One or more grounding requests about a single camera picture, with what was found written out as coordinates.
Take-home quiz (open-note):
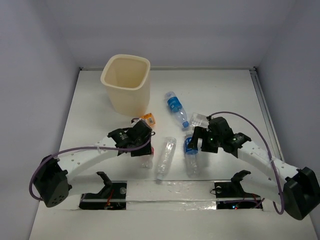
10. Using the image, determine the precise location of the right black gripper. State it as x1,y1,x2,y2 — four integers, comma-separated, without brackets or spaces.
186,126,223,154

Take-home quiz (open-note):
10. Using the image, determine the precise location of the red cap red label bottle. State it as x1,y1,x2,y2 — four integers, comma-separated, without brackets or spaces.
141,147,154,170

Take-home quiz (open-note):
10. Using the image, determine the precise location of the clear crushed label-free bottle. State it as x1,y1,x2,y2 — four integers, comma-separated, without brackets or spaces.
155,137,177,182

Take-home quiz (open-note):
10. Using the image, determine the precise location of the small orange juice bottle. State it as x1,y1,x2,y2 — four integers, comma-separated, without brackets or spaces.
140,112,156,126

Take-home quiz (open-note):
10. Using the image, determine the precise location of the blue label bottle white cap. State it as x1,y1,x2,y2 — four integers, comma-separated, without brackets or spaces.
183,132,201,178

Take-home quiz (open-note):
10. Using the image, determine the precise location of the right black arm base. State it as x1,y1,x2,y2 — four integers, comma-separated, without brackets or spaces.
210,170,263,210

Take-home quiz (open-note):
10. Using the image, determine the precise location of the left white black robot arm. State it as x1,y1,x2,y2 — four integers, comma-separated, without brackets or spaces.
29,119,155,208

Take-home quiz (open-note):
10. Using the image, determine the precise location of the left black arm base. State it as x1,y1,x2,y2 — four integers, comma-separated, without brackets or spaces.
79,171,128,211

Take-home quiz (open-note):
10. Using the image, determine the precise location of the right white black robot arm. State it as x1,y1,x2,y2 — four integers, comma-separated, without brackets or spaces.
187,116,320,221

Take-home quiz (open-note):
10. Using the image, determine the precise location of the cream plastic waste bin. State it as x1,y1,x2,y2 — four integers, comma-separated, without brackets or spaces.
100,54,151,117

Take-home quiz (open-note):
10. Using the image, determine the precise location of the large clear square bottle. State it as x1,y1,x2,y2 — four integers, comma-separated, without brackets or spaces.
189,112,209,130

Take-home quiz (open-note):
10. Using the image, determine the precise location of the shiny tape strip front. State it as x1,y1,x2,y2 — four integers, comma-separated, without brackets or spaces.
125,180,217,211

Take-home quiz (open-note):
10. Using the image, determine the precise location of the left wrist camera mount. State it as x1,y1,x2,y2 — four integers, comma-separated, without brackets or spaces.
130,117,145,126

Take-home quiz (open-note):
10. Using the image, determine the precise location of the aluminium rail right edge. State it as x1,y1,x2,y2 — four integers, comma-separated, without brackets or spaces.
249,67,285,162

